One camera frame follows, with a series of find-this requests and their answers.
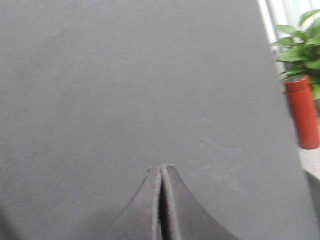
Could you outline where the red thermos bottle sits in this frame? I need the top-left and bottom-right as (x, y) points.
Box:
(284, 74), (320, 150)

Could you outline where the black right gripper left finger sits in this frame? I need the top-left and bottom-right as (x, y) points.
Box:
(104, 166), (162, 240)

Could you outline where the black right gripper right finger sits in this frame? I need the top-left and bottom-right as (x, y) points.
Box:
(160, 164), (237, 240)

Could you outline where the dark grey fridge door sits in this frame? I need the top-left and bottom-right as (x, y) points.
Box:
(0, 0), (320, 240)

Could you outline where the green potted plant white pot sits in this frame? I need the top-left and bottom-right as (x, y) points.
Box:
(271, 9), (320, 100)

